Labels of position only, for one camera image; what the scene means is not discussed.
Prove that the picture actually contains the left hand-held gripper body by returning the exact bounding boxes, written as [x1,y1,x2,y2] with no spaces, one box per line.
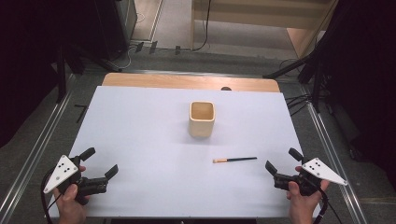
[43,154,109,206]

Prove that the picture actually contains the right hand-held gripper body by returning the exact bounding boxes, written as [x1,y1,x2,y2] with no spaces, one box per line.
[273,157,348,198]

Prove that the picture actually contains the dark-handled brush with tan bristles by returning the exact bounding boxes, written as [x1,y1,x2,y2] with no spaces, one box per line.
[212,156,259,164]

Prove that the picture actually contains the beige square pen holder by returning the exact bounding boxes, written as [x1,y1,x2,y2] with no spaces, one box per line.
[188,101,217,139]

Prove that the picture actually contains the person's left hand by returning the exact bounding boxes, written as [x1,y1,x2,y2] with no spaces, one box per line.
[52,165,92,224]

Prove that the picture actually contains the person's right hand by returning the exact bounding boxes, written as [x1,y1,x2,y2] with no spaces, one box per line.
[286,165,331,224]

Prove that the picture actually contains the white table sheet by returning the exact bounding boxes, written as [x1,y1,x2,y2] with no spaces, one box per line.
[48,85,321,219]

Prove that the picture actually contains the black metal stand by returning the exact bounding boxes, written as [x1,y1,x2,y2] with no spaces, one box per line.
[262,46,326,114]
[55,41,123,105]

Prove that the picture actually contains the black curtain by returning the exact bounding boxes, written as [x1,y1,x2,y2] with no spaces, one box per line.
[317,0,396,190]
[0,0,101,149]

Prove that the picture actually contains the black cabinet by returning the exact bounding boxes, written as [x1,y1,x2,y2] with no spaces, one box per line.
[92,0,138,63]

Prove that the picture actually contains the light wooden furniture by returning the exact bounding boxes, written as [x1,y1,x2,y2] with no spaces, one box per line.
[190,0,340,60]

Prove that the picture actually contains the metal floor rail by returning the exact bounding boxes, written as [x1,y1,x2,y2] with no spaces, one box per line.
[0,74,78,222]
[299,86,370,224]

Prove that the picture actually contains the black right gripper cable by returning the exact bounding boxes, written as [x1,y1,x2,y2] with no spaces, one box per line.
[312,185,344,224]

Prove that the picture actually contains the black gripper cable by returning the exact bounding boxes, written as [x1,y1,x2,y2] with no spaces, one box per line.
[312,185,344,224]
[39,167,64,224]

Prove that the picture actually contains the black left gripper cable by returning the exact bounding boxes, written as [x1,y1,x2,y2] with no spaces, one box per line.
[39,167,64,224]

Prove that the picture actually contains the black floor cables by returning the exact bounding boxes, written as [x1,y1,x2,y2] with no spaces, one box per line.
[283,92,313,118]

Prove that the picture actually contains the white floor cable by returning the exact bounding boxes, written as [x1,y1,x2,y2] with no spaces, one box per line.
[115,44,139,71]

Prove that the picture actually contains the black hanging cable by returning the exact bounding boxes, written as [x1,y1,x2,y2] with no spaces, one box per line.
[191,0,213,52]

